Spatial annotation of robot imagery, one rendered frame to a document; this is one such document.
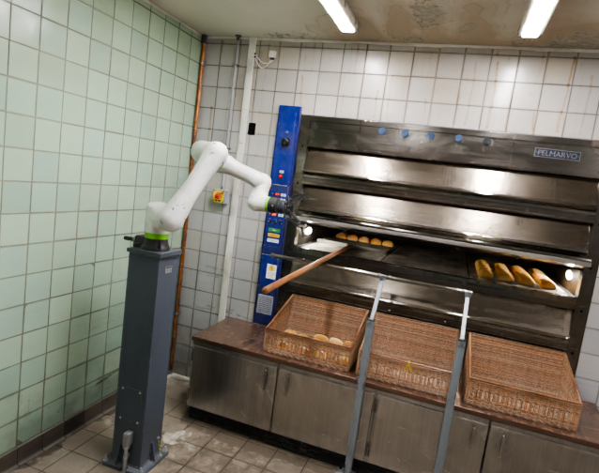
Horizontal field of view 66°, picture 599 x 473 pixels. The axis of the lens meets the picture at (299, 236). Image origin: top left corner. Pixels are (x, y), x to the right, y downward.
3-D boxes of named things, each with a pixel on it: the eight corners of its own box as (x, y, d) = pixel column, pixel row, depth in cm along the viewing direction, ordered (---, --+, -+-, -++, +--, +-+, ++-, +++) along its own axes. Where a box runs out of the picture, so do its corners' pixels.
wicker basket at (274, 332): (287, 329, 334) (292, 293, 331) (364, 348, 317) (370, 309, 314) (260, 351, 288) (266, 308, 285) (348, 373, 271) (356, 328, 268)
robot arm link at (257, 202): (249, 212, 282) (242, 206, 272) (254, 193, 284) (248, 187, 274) (270, 216, 278) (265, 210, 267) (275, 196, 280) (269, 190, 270)
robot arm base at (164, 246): (116, 244, 244) (117, 233, 243) (134, 241, 258) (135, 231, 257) (159, 252, 236) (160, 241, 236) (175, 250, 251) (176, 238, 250)
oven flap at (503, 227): (298, 210, 326) (305, 184, 330) (586, 255, 271) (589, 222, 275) (297, 208, 322) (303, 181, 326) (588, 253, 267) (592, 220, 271)
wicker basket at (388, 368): (366, 349, 316) (373, 310, 312) (453, 369, 300) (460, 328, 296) (353, 375, 270) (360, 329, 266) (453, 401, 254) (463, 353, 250)
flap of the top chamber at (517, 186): (303, 174, 323) (310, 147, 326) (595, 211, 268) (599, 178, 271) (301, 171, 319) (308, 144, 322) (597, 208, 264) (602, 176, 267)
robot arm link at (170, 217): (158, 224, 220) (219, 135, 231) (145, 220, 233) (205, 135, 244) (178, 238, 228) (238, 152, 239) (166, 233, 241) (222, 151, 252)
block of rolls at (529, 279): (473, 264, 363) (475, 257, 362) (541, 276, 348) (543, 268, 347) (477, 277, 305) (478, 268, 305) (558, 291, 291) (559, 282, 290)
